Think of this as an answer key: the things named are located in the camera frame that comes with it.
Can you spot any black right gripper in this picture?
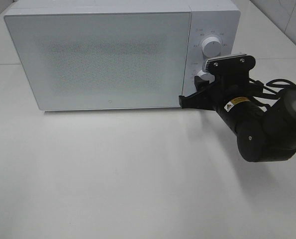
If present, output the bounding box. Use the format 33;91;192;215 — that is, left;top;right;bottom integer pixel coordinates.
179;76;262;117

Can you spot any white timer knob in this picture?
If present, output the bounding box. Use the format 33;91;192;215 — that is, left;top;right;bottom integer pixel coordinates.
197;70;215;83

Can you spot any white microwave door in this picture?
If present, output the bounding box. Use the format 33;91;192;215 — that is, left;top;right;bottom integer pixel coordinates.
4;12;190;111

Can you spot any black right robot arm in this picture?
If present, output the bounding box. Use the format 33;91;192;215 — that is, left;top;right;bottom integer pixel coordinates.
179;74;296;162

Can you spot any white upper power knob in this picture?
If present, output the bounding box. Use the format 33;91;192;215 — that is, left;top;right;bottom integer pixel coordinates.
201;36;222;57

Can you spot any white microwave oven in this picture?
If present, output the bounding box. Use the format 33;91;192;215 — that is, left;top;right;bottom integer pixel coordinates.
3;0;241;112

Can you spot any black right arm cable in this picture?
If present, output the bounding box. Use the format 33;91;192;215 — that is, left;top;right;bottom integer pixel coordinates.
247;77;296;110

